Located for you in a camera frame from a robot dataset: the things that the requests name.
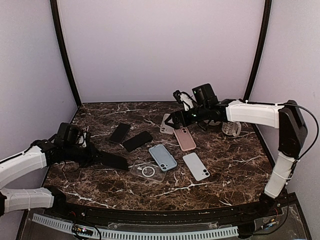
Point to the white phone case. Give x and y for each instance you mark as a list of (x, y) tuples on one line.
[(164, 128)]

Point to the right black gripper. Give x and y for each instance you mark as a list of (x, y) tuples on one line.
[(176, 116)]

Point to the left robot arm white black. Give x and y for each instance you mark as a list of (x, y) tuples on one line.
[(70, 143)]

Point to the phone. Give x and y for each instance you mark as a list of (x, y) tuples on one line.
[(114, 161), (196, 166), (119, 133)]

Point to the pink phone case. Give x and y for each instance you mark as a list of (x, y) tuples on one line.
[(184, 139)]

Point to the black frame post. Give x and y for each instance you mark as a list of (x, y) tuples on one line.
[(259, 49), (63, 52)]

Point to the white slotted cable duct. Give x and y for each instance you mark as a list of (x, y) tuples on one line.
[(108, 234)]

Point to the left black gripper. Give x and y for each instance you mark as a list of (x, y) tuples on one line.
[(91, 159)]

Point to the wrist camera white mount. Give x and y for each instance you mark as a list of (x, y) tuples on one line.
[(84, 139), (185, 99)]

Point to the left black frame post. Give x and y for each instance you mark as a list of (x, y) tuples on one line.
[(63, 52)]

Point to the right black frame post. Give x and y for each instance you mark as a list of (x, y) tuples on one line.
[(259, 49)]

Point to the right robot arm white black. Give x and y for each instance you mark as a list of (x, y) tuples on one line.
[(285, 117)]

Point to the light blue phone case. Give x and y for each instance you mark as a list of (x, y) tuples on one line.
[(162, 157)]

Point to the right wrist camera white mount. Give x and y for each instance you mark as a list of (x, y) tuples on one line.
[(185, 99)]

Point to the small green circuit board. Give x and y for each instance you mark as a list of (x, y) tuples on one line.
[(81, 231)]

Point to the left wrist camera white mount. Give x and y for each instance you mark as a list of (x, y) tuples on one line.
[(84, 139)]

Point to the white patterned mug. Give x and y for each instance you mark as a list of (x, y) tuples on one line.
[(231, 128)]

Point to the black front rail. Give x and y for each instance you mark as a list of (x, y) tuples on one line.
[(245, 213)]

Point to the clear magsafe phone case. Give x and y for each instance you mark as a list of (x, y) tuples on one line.
[(147, 170)]

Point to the black smartphone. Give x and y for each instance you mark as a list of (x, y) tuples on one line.
[(137, 141)]

